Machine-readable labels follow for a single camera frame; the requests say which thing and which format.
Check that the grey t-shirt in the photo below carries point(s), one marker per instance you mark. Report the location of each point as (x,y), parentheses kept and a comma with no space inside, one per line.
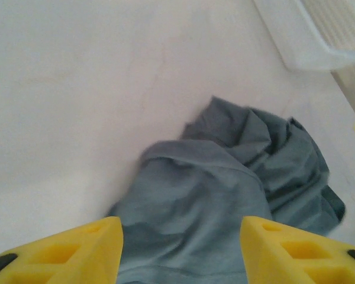
(195,192)

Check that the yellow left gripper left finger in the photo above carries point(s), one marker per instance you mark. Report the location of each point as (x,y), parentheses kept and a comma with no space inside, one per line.
(85,257)

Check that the white plastic mesh basket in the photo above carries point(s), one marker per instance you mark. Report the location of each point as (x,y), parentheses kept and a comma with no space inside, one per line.
(313,35)

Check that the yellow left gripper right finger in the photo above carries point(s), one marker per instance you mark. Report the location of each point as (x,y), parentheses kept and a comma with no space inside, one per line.
(272,260)

